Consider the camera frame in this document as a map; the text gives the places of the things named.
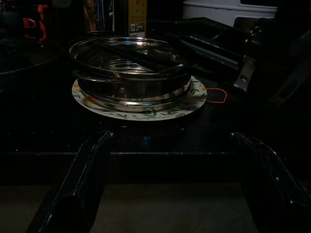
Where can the shallow steel pan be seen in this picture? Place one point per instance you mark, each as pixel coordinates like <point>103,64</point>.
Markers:
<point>145,92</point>

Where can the black round speaker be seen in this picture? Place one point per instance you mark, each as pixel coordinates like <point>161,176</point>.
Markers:
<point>11,19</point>

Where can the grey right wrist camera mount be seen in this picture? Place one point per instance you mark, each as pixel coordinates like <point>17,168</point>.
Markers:
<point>245,72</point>

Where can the orange rubber band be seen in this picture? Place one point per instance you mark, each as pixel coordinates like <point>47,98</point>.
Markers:
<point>225,95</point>

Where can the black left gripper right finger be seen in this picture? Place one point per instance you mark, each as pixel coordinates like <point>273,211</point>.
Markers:
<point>267,194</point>

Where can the yellow tea box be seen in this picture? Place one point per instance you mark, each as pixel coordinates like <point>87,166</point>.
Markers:
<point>137,14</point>

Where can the round steel lid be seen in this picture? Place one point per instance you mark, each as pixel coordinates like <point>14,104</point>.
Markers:
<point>126,57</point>

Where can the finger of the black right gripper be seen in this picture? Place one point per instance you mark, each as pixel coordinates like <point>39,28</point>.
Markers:
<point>218,26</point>
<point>206,52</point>

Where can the white tiered plastic container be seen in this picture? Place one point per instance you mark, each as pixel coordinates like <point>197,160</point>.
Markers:
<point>218,9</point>

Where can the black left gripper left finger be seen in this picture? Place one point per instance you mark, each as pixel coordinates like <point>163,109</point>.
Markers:
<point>73,194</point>

